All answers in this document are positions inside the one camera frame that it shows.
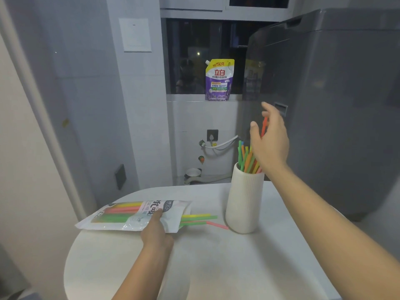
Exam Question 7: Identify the person's left hand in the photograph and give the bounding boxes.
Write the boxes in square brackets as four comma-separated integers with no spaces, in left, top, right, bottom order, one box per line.
[140,209,174,249]

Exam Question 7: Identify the person's right hand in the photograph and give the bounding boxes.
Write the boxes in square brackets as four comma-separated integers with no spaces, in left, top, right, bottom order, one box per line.
[250,102,290,177]

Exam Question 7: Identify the white plastic straw packet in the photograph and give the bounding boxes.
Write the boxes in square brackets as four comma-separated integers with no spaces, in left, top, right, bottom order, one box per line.
[75,199,192,234]

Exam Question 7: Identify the person's left forearm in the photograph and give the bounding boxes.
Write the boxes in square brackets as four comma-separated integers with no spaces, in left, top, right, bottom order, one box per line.
[111,243,174,300]

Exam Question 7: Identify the person's right forearm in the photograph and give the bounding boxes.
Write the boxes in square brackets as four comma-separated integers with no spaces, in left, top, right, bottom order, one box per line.
[265,162,400,300]

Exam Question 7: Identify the bunch of colourful straws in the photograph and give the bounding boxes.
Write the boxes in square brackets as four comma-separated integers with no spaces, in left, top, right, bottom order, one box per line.
[238,140,263,175]

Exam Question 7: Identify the long green plastic straw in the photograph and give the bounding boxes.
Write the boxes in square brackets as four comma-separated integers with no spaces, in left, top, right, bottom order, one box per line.
[181,216,218,223]

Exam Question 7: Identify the purple yellow detergent pouch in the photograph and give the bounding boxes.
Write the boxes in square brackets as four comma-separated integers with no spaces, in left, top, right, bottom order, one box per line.
[205,59,235,102]

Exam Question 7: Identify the white ribbed ceramic cup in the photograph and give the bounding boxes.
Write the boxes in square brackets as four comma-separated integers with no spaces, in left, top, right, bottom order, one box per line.
[225,162,265,234]

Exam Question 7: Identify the grey washing machine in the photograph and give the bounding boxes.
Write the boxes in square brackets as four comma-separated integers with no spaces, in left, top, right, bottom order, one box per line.
[239,8,400,223]

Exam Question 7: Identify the dark window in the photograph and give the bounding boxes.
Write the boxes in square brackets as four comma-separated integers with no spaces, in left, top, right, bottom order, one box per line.
[160,0,301,95]

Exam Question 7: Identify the white water hose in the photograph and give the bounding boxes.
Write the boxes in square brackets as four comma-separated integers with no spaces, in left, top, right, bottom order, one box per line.
[204,135,240,151]

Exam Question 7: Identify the grey drain hose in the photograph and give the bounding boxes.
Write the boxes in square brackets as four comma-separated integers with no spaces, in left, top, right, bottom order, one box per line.
[184,174,232,185]

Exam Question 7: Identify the white wall panel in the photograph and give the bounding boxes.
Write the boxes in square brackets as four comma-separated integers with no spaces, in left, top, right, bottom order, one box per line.
[118,17,152,54]

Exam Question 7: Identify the white door frame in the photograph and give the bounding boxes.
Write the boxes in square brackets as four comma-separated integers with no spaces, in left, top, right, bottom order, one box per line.
[0,0,87,221]

